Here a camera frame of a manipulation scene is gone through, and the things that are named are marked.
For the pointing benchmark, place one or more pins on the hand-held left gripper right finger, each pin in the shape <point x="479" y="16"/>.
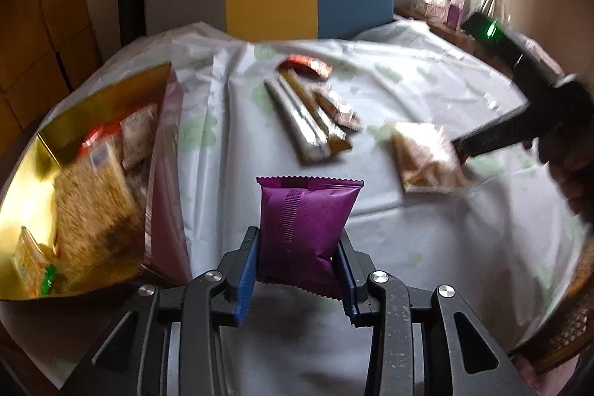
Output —
<point x="345" y="275"/>

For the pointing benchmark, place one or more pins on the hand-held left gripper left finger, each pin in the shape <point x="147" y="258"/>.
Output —
<point x="246" y="280"/>

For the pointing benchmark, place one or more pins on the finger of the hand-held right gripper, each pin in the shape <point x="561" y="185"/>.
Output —
<point x="492" y="134"/>

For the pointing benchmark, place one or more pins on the purple snack packet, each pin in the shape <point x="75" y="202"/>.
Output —
<point x="301" y="219"/>

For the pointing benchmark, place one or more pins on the clear brown snack packet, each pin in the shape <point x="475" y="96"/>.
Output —
<point x="424" y="159"/>

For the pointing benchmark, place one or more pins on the rose print candy packet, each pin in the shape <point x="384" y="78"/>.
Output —
<point x="338" y="108"/>

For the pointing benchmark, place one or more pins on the long silver snack stick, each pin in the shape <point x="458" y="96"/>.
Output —
<point x="297" y="122"/>

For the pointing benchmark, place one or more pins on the yellow rice cake packet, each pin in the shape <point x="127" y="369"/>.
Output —
<point x="93" y="206"/>

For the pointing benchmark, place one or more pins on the clear packet white snack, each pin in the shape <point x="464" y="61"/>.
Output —
<point x="139" y="131"/>

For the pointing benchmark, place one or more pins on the long gold snack stick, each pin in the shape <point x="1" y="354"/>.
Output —
<point x="304" y="97"/>

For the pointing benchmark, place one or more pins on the small red snack packet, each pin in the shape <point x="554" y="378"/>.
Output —
<point x="306" y="65"/>

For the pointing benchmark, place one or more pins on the yellow cracker packet green end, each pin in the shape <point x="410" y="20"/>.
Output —
<point x="30" y="261"/>

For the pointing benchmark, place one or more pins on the gold lined red box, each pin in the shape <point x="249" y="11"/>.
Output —
<point x="46" y="154"/>

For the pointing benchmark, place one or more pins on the person's right hand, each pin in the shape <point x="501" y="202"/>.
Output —
<point x="571" y="173"/>

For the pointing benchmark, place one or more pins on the small purple box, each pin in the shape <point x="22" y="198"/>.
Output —
<point x="454" y="15"/>

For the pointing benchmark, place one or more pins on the wooden side table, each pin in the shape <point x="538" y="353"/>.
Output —
<point x="445" y="32"/>

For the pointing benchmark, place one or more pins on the white tablecloth green prints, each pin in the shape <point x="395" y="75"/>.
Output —
<point x="417" y="238"/>

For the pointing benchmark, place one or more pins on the rattan chair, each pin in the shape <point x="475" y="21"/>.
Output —
<point x="566" y="326"/>

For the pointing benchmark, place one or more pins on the wooden wardrobe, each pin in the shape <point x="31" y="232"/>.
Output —
<point x="37" y="29"/>

